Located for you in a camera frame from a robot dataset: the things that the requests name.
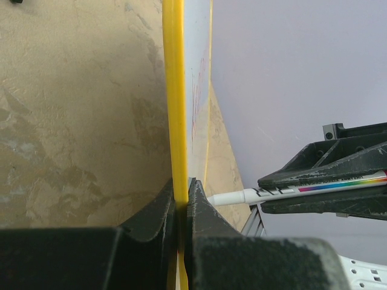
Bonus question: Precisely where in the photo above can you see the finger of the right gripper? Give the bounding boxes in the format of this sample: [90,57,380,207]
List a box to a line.
[261,185,387,220]
[258,123,386,189]

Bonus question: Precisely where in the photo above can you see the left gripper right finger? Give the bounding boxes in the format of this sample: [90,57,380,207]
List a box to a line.
[186,179,350,289]

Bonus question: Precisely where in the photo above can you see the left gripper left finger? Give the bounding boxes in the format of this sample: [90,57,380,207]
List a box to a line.
[1,182,177,289]

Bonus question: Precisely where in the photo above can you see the red whiteboard marker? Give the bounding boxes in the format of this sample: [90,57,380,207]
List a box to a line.
[207,170,386,206]

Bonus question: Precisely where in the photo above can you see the yellow framed whiteboard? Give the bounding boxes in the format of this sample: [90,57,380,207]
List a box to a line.
[162,1,213,289]

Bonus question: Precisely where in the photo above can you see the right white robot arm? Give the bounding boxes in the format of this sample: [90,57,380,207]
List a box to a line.
[257,123,386,289]

